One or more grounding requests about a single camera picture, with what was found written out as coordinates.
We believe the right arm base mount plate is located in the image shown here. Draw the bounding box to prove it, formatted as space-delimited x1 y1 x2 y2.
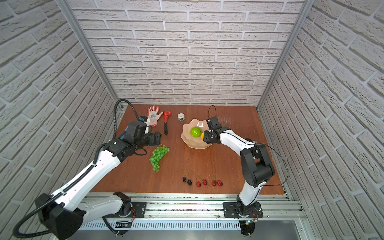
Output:
223 202 264 219

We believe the red white work glove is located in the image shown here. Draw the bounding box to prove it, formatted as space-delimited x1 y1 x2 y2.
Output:
147 106 163 127

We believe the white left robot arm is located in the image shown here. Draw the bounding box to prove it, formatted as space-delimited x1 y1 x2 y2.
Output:
35 121 162 240

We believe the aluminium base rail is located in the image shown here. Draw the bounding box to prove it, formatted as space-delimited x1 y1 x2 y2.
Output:
106 193 307 231

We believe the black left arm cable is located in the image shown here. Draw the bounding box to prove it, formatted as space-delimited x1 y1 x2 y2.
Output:
11 98 142 239

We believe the red black pipe wrench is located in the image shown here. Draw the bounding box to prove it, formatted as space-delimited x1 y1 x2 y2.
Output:
163 111 172 135

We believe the red fake cherry pair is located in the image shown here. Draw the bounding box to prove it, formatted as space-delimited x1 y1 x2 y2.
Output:
212 180 223 187
196 179 208 188

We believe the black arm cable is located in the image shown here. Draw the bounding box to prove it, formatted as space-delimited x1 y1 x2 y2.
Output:
206 104 289 188
11 98 142 239

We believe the aluminium corner frame post left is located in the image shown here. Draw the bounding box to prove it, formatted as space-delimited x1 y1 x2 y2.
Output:
57 0 119 103

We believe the green bumpy fake fruit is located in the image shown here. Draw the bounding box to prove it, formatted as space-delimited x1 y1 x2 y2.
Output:
190 127 203 138

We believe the aluminium corner frame post right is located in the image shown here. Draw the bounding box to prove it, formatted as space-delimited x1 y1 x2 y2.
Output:
256 0 315 111

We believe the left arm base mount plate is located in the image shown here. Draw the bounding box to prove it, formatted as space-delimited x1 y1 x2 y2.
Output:
105 202 147 219

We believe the beige wavy fruit bowl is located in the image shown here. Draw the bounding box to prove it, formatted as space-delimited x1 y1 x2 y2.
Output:
181 119 211 150

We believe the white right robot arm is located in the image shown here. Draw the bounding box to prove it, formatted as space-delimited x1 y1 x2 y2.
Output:
203 117 275 207

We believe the aluminium corner frame post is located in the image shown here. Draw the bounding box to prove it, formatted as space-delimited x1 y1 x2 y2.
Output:
256 0 315 111
57 0 119 103

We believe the white sticker roll green dot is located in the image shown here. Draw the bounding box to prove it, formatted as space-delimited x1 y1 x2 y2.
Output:
178 113 185 121

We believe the green fake grape bunch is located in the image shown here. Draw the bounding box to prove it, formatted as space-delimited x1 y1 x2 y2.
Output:
149 146 170 172

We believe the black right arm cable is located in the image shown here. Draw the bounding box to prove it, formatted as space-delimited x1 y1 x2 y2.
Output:
206 104 289 188

